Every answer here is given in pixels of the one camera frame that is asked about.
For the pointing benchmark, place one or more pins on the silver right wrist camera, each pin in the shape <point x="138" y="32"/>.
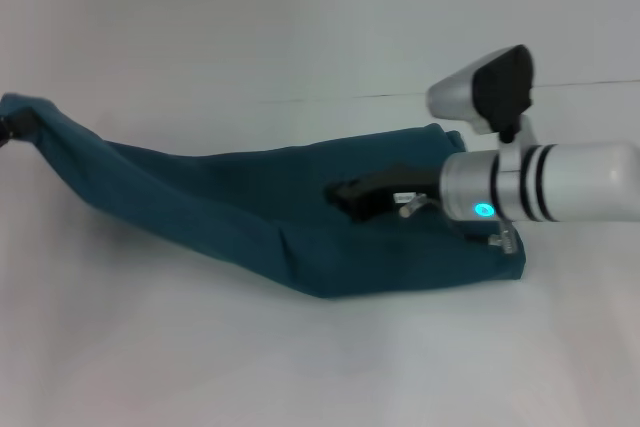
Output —
<point x="480" y="92"/>

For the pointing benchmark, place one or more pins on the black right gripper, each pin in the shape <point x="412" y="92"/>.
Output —
<point x="400" y="182"/>

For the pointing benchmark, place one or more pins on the blue t-shirt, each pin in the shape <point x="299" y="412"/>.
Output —
<point x="200" y="197"/>

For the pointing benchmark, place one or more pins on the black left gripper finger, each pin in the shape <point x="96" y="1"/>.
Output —
<point x="20" y="127"/>

